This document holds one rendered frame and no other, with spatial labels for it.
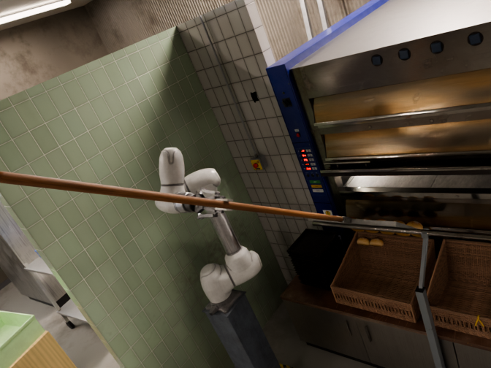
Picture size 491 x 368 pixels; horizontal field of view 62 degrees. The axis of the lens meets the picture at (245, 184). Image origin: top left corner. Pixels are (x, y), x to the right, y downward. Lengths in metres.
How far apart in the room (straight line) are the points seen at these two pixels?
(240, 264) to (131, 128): 1.15
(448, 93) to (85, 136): 2.06
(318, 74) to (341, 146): 0.50
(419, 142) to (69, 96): 2.05
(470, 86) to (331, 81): 0.75
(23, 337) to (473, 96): 3.79
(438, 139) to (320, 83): 0.76
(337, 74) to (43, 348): 3.34
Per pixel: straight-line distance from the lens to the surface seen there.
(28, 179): 1.19
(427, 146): 2.52
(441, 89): 2.38
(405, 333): 2.78
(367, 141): 2.66
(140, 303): 2.94
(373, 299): 2.75
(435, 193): 2.69
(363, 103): 2.55
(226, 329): 2.71
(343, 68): 2.51
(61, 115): 2.62
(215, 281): 2.51
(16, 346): 4.15
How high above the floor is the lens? 2.59
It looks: 23 degrees down
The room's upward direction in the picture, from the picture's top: 23 degrees counter-clockwise
